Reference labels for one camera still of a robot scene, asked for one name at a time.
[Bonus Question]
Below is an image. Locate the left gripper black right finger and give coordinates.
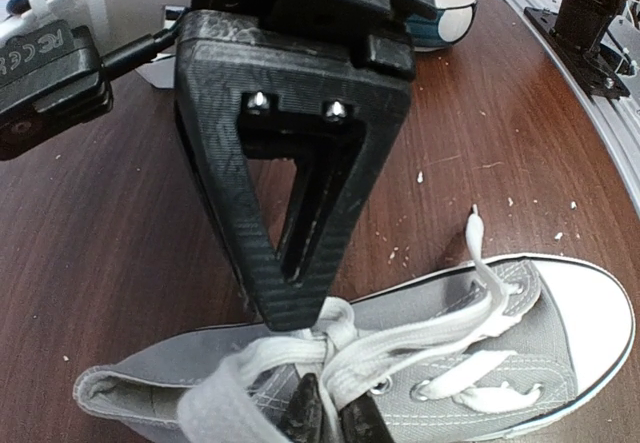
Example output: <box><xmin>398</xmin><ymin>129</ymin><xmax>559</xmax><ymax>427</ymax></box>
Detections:
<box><xmin>340</xmin><ymin>393</ymin><xmax>393</xmax><ymax>443</ymax></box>

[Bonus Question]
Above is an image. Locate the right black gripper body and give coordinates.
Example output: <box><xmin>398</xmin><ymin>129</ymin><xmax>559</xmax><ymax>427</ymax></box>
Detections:
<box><xmin>190</xmin><ymin>0</ymin><xmax>437</xmax><ymax>71</ymax></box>

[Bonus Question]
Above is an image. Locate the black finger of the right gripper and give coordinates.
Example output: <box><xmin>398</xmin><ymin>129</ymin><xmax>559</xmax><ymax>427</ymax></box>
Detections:
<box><xmin>175</xmin><ymin>10</ymin><xmax>415</xmax><ymax>332</ymax></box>

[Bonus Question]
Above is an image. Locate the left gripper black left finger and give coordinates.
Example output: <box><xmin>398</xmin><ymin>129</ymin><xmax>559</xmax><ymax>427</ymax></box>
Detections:
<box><xmin>278</xmin><ymin>373</ymin><xmax>326</xmax><ymax>443</ymax></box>

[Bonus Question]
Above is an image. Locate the grey sneaker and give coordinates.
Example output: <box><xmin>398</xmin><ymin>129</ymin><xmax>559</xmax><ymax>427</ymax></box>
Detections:
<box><xmin>73</xmin><ymin>211</ymin><xmax>636</xmax><ymax>442</ymax></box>

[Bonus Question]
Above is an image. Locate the white fluted ceramic bowl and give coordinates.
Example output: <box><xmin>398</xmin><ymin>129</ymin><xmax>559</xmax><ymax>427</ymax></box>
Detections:
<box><xmin>136</xmin><ymin>53</ymin><xmax>175</xmax><ymax>90</ymax></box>

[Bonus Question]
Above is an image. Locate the black and white bowl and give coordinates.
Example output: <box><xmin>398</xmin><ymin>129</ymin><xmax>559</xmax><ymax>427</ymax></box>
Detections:
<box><xmin>406</xmin><ymin>0</ymin><xmax>478</xmax><ymax>53</ymax></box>

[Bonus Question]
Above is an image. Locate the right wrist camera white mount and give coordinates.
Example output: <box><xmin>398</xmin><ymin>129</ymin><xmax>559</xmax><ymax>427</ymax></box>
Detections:
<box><xmin>1</xmin><ymin>0</ymin><xmax>179</xmax><ymax>160</ymax></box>

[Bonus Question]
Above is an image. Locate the front aluminium rail frame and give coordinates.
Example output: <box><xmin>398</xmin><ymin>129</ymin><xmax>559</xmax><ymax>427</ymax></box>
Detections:
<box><xmin>504</xmin><ymin>0</ymin><xmax>639</xmax><ymax>205</ymax></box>

